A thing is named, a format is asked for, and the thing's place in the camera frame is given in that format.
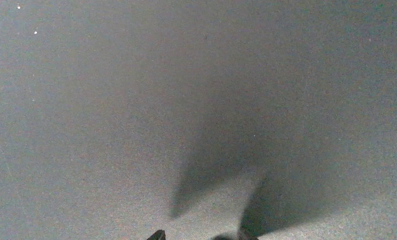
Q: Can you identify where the black earbud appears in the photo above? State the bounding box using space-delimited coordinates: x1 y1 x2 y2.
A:
211 234 238 240

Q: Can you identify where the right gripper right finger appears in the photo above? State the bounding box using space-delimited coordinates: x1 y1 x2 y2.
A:
237 228 259 240

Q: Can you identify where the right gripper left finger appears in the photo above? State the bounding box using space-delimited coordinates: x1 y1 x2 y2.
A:
147 229 166 240

